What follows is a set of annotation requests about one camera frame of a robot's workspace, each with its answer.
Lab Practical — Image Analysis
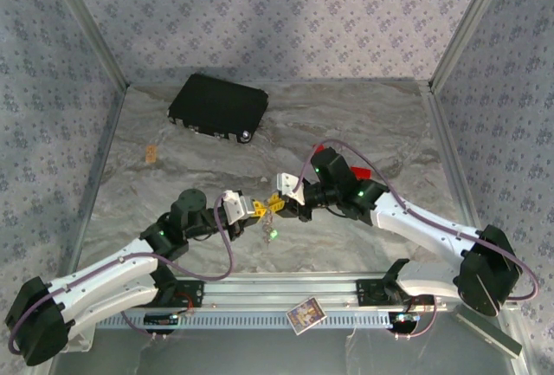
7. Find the colourful picture card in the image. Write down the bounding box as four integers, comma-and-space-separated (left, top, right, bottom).
285, 296, 326, 336

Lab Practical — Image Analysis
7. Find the black case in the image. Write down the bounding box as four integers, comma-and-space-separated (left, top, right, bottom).
167, 73, 269, 145

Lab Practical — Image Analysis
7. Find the grey metal bar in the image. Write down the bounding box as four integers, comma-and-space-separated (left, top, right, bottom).
449, 305, 523, 359

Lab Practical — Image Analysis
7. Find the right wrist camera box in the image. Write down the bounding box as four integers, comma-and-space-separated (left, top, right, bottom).
274, 171, 309, 204

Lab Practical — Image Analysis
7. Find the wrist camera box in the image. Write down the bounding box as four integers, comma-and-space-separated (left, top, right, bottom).
222, 189, 256, 223
274, 171, 309, 204

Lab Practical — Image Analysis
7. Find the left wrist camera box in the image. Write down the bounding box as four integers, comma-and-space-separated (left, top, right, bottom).
222, 189, 256, 223

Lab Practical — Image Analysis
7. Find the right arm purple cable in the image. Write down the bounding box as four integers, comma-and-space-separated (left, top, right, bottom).
298, 139, 540, 341

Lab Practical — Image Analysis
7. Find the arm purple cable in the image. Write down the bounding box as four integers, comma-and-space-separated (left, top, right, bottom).
298, 139, 540, 341
8, 191, 238, 357

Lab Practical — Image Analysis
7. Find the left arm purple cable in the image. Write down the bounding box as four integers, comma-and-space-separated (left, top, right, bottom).
8, 191, 238, 357

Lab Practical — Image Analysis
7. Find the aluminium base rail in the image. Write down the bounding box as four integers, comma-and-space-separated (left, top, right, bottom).
93, 274, 519, 312

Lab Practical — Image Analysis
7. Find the slotted cable duct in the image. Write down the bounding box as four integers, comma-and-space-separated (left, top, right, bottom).
94, 308, 393, 331

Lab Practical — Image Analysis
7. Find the aluminium side rail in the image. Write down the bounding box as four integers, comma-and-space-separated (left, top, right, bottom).
68, 84, 129, 263
422, 82, 484, 233

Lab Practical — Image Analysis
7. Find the white plastic bracket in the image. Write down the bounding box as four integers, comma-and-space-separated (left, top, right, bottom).
64, 318, 95, 352

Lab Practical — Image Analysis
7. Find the aluminium frame post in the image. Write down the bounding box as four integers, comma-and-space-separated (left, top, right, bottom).
42, 0, 131, 88
428, 0, 514, 94

